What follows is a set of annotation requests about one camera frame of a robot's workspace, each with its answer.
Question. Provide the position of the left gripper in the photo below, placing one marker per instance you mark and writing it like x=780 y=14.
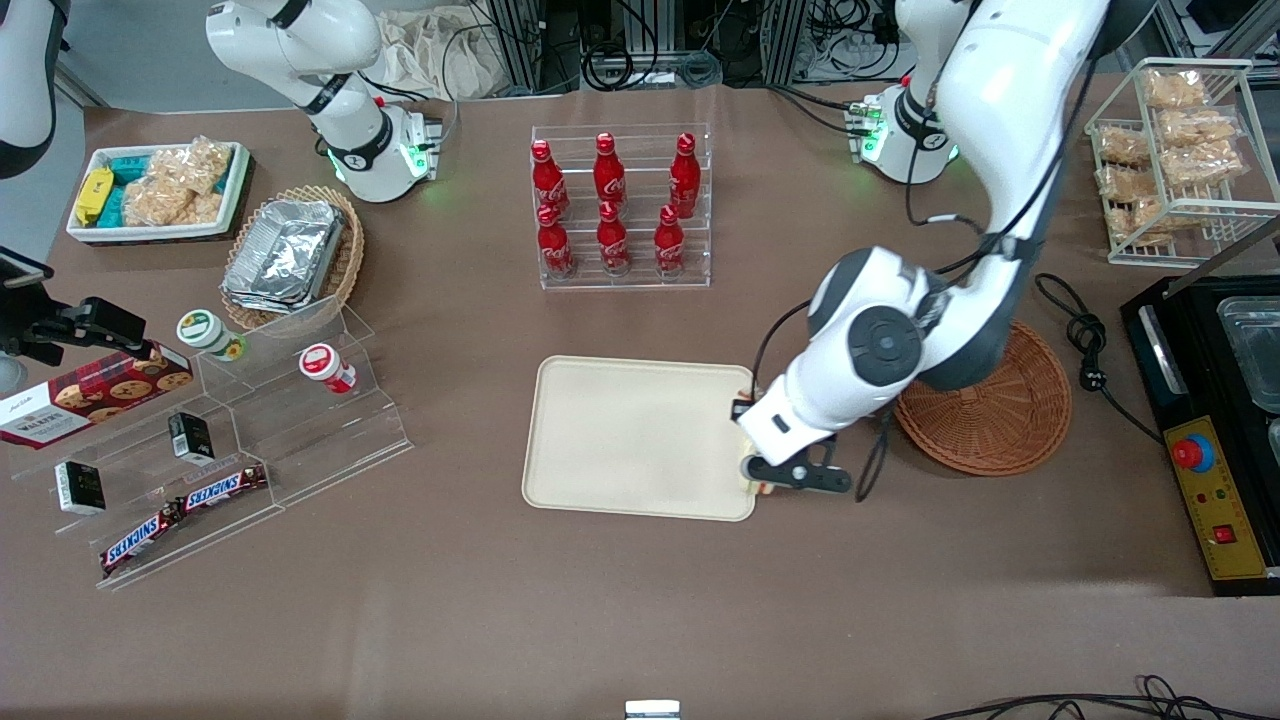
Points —
x=738 y=409

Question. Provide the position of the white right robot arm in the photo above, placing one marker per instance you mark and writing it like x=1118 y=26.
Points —
x=300 y=40

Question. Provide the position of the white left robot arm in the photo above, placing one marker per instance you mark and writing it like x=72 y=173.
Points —
x=1020 y=100

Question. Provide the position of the beige rectangular serving tray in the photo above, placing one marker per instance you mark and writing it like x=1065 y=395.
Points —
x=640 y=440

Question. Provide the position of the oval light wicker basket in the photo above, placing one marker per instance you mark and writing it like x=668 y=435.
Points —
x=348 y=262

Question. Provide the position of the round brown wicker basket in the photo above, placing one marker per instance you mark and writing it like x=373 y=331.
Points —
x=1010 y=420

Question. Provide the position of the red cookie box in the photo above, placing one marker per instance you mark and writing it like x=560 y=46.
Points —
x=90 y=395

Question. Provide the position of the green lid yogurt cup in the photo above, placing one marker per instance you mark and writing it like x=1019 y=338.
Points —
x=200 y=328

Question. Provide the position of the yellow snack pack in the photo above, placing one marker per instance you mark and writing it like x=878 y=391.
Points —
x=93 y=195

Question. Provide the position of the teal snack pack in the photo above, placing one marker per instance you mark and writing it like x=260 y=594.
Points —
x=130 y=165
x=113 y=208

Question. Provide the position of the small black carton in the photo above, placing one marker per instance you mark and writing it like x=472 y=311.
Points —
x=190 y=437
x=80 y=487

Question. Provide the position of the large clear rice cracker bag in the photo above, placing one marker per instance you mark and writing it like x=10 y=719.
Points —
x=175 y=185

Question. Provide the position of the clear acrylic bottle rack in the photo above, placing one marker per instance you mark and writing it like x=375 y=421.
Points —
x=640 y=280

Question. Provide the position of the red cola bottle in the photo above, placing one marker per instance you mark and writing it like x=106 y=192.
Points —
x=609 y=175
x=685 y=180
x=548 y=180
x=613 y=243
x=555 y=248
x=669 y=245

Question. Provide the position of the white plastic snack bin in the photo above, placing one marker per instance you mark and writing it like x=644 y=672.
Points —
x=235 y=190

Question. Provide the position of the stacked aluminium foil containers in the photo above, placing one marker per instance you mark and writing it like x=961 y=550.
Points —
x=285 y=255

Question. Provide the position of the Snickers chocolate bar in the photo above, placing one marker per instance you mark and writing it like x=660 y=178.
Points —
x=140 y=540
x=222 y=487

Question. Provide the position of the red lid yogurt cup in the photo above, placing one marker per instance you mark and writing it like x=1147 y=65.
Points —
x=320 y=362

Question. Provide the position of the clear acrylic stepped stand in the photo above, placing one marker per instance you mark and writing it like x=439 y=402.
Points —
x=300 y=440

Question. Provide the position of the beige cloth bag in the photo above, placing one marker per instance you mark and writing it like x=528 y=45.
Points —
x=440 y=60

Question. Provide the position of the small clear rice cracker bag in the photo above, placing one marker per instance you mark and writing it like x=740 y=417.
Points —
x=1130 y=185
x=1140 y=220
x=1205 y=165
x=1200 y=128
x=1175 y=90
x=1123 y=147

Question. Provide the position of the red emergency stop button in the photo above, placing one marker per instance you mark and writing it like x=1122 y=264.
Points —
x=1190 y=453

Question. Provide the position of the black equipment box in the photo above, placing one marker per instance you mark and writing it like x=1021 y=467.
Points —
x=1200 y=330

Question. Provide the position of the yellow control panel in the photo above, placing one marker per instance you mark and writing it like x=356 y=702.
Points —
x=1225 y=500

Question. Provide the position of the grey metal bar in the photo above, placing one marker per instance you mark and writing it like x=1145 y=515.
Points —
x=1225 y=258

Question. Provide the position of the steel food pan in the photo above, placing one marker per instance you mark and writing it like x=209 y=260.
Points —
x=1255 y=350

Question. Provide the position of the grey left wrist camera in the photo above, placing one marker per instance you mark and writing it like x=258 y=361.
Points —
x=785 y=475

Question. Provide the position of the aluminium extrusion frame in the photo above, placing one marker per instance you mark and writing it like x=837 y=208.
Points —
x=530 y=40

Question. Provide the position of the metal rack frame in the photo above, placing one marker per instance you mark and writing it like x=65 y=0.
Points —
x=1200 y=25

